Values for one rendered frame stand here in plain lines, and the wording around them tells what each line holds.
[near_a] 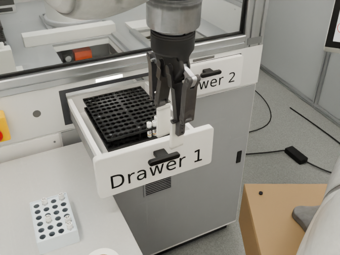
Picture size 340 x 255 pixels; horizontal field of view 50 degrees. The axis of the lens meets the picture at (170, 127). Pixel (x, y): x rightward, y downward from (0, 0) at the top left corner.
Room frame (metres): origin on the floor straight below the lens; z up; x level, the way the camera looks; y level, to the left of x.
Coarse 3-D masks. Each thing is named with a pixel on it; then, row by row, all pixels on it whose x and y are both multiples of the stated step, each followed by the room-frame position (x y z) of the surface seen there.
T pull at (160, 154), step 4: (156, 152) 0.64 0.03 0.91; (160, 152) 0.64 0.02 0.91; (164, 152) 0.64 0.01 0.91; (176, 152) 0.64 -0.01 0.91; (156, 156) 0.63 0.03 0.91; (160, 156) 0.63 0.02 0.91; (164, 156) 0.63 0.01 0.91; (168, 156) 0.63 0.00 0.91; (172, 156) 0.63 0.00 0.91; (176, 156) 0.63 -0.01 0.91; (148, 160) 0.62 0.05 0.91; (152, 160) 0.61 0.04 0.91; (156, 160) 0.61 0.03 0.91; (160, 160) 0.62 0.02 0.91; (164, 160) 0.62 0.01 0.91; (168, 160) 0.63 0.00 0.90; (152, 164) 0.61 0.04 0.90; (156, 164) 0.61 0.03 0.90
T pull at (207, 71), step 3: (204, 69) 1.07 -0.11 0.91; (207, 69) 1.07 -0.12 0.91; (210, 69) 1.07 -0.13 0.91; (219, 69) 1.07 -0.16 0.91; (204, 72) 1.05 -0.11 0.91; (207, 72) 1.05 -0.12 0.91; (210, 72) 1.05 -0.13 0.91; (213, 72) 1.05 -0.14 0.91; (216, 72) 1.05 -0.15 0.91; (219, 72) 1.06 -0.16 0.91; (201, 75) 1.03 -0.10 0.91; (204, 75) 1.04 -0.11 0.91; (207, 75) 1.04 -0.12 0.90; (210, 75) 1.05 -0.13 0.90; (213, 75) 1.05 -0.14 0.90
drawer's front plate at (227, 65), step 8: (232, 56) 1.14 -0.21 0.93; (240, 56) 1.14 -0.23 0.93; (192, 64) 1.07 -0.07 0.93; (200, 64) 1.07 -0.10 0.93; (208, 64) 1.08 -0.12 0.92; (216, 64) 1.10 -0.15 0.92; (224, 64) 1.11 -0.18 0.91; (232, 64) 1.12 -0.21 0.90; (240, 64) 1.14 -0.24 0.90; (192, 72) 1.06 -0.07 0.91; (200, 72) 1.07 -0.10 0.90; (224, 72) 1.11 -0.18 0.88; (240, 72) 1.14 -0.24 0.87; (200, 80) 1.07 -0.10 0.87; (224, 80) 1.11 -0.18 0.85; (232, 80) 1.13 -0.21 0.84; (240, 80) 1.14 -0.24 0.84; (208, 88) 1.09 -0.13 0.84; (216, 88) 1.10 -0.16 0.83; (224, 88) 1.11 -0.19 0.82
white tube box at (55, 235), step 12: (36, 204) 0.60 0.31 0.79; (48, 204) 0.60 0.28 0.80; (60, 204) 0.60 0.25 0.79; (36, 216) 0.56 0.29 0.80; (60, 216) 0.56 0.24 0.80; (72, 216) 0.56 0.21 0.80; (36, 228) 0.53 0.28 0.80; (48, 228) 0.53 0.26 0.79; (60, 228) 0.53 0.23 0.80; (36, 240) 0.49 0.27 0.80; (48, 240) 0.50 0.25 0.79; (60, 240) 0.51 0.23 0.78; (72, 240) 0.52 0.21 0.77
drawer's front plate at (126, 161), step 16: (208, 128) 0.71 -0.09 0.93; (144, 144) 0.65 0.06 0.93; (160, 144) 0.66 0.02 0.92; (192, 144) 0.69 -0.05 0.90; (208, 144) 0.71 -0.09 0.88; (96, 160) 0.59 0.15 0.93; (112, 160) 0.61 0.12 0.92; (128, 160) 0.62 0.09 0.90; (144, 160) 0.64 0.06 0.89; (176, 160) 0.67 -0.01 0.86; (192, 160) 0.69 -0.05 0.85; (208, 160) 0.71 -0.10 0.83; (96, 176) 0.59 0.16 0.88; (160, 176) 0.66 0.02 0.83; (112, 192) 0.60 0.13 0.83
